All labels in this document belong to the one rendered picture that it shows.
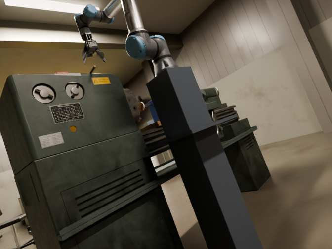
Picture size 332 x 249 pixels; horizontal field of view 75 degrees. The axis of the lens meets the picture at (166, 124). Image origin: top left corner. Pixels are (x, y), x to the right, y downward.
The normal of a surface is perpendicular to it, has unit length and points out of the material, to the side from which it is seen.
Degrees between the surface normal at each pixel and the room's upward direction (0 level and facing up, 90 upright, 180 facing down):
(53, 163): 90
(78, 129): 90
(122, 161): 90
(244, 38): 90
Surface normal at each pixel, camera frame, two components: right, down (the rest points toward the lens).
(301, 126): -0.72, 0.22
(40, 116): 0.65, -0.31
